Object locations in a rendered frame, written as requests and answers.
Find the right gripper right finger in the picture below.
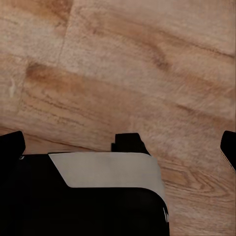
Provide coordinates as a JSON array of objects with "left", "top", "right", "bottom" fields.
[{"left": 220, "top": 131, "right": 236, "bottom": 170}]

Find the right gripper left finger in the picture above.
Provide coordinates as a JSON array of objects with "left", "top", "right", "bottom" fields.
[{"left": 0, "top": 131, "right": 26, "bottom": 190}]

